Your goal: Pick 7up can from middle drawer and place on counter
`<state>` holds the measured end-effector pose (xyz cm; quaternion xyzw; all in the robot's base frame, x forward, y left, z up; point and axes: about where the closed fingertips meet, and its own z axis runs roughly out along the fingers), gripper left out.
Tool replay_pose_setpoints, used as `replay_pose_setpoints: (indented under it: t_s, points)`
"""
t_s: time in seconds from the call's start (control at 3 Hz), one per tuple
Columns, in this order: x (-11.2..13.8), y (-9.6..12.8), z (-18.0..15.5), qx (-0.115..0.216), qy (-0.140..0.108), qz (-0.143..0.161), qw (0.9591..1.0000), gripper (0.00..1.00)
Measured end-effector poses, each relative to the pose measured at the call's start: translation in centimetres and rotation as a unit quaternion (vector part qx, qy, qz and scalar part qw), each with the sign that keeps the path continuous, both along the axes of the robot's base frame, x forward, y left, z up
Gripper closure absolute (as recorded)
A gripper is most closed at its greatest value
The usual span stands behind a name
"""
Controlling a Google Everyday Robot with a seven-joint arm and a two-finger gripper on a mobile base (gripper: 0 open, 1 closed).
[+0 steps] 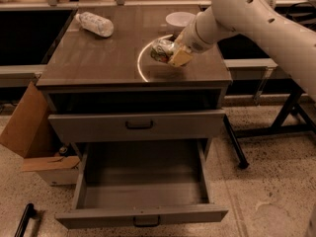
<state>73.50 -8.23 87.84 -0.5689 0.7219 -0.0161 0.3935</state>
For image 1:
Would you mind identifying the green 7up can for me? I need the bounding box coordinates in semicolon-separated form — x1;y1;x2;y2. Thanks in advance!
150;39;175;63

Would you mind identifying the brown cardboard box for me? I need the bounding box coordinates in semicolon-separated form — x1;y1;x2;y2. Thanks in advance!
0;82;80;186

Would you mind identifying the black bar on floor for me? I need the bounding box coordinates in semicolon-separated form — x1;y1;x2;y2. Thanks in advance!
14;203;37;237

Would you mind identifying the grey drawer cabinet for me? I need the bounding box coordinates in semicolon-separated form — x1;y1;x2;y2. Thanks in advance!
36;4;233;163

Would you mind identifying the clear plastic water bottle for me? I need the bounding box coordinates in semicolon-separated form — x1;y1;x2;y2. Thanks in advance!
75;12;114;38

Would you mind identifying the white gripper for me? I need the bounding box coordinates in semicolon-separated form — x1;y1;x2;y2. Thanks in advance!
168;11;224;67

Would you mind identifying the black cabinet leg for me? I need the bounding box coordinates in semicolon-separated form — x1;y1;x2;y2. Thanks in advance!
223;116;249;169

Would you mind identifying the open grey lower drawer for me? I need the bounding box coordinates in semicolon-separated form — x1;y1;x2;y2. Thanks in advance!
55;139;228;229

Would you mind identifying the black side table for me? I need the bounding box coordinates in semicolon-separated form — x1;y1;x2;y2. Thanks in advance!
234;3;316;139

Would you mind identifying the grey upper drawer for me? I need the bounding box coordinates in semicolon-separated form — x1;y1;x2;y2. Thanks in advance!
48;110;224;143

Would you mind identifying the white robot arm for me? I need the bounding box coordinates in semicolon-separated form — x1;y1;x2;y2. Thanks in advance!
168;0;316;101

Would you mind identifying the white ceramic bowl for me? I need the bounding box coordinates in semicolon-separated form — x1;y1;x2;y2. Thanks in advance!
165;12;196;34

